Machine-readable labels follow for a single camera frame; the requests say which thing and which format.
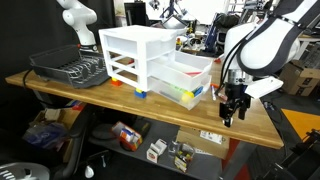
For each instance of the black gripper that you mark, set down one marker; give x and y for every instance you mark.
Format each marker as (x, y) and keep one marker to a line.
(234, 93)

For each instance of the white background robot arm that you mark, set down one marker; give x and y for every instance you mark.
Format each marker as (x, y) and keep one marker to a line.
(79, 16)

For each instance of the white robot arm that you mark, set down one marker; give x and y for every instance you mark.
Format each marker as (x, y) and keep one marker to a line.
(254, 52)

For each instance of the translucent drawer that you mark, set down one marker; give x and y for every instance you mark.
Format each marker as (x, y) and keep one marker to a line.
(180, 71)
(174, 93)

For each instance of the white plastic drawer unit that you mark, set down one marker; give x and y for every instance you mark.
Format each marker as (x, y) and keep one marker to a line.
(134, 54)

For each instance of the orange capped white marker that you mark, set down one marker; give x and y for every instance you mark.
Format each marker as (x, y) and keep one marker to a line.
(213, 93)

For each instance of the blue toy block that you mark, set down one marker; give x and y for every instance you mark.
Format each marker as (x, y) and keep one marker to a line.
(198, 91)

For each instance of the cardboard box under table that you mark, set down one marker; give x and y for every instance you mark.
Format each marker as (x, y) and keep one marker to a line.
(204, 142)

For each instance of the yellow ball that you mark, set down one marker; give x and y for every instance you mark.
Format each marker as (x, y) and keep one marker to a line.
(187, 96)

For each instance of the pink marker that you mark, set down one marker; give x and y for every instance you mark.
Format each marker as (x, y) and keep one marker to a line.
(192, 73)

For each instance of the cardboard box at right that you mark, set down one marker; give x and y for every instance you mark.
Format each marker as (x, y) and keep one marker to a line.
(299, 80)

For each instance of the blue yellow block foot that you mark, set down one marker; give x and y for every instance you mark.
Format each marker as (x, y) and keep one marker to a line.
(139, 93)

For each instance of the colourful small box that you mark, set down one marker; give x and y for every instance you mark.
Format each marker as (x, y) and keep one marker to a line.
(128, 136)

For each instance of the red yellow block foot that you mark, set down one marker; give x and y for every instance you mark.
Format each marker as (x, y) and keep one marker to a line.
(116, 82)

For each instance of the grey dish rack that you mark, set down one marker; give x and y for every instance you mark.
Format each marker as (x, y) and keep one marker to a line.
(71, 66)

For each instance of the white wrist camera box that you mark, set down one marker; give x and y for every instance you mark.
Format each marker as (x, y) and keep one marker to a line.
(262, 87)

